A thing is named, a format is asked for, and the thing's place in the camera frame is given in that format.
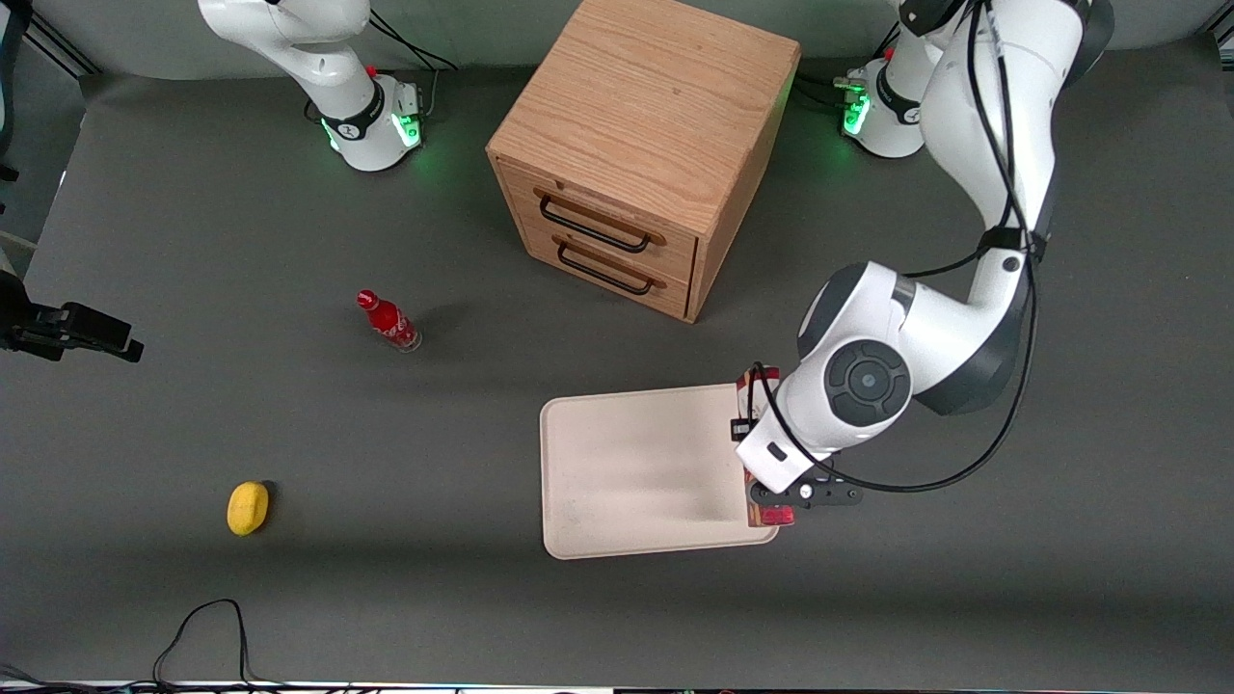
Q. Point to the wooden drawer cabinet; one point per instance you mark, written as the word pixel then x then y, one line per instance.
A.
pixel 646 106

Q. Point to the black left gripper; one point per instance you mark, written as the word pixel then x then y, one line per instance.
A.
pixel 735 429

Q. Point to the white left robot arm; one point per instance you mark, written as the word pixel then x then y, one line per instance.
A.
pixel 868 381

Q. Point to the cream plastic tray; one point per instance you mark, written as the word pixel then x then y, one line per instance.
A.
pixel 636 470

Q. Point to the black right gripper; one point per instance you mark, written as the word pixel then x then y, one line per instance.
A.
pixel 40 326

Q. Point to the red soda bottle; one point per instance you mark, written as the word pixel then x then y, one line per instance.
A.
pixel 388 321

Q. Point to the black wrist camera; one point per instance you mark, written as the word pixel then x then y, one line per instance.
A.
pixel 740 427

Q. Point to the yellow lemon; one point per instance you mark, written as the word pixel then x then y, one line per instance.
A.
pixel 248 508

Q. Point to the red tartan cookie box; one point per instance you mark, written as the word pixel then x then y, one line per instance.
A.
pixel 750 395

